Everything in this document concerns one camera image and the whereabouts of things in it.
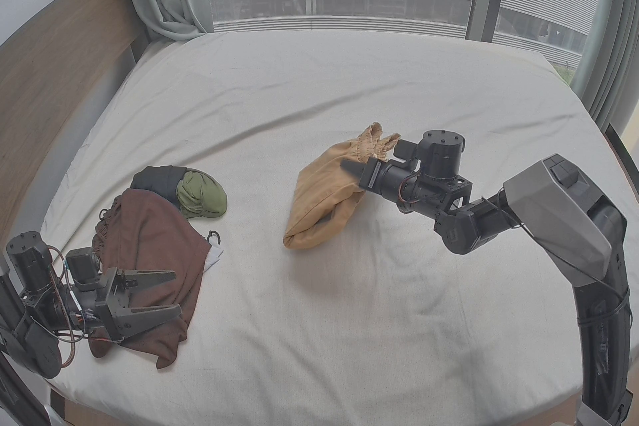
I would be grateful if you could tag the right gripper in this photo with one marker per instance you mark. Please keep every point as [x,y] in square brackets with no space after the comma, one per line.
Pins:
[394,182]

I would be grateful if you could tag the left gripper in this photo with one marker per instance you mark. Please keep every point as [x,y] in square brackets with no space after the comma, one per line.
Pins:
[95,304]

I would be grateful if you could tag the tan shorts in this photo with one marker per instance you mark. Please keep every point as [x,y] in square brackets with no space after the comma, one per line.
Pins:
[319,194]

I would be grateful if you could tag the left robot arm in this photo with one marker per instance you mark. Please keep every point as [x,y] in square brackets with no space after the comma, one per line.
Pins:
[27,259]

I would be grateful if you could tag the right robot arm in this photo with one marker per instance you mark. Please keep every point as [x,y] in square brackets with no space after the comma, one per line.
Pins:
[549,204]

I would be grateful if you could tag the bed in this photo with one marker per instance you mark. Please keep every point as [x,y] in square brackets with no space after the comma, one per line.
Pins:
[349,64]

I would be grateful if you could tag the brown garment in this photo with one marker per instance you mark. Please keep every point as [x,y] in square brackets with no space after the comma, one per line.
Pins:
[149,239]

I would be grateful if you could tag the black garment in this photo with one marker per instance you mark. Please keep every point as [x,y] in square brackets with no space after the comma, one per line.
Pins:
[154,182]

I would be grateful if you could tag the green garment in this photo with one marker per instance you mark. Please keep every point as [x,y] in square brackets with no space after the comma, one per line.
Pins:
[199,194]

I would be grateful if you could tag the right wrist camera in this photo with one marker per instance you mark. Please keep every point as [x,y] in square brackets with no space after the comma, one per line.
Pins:
[405,150]

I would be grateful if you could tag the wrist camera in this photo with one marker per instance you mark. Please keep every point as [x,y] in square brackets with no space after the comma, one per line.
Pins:
[405,150]
[82,264]

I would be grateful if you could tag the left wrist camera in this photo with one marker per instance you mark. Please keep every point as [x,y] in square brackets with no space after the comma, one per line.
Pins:
[82,264]

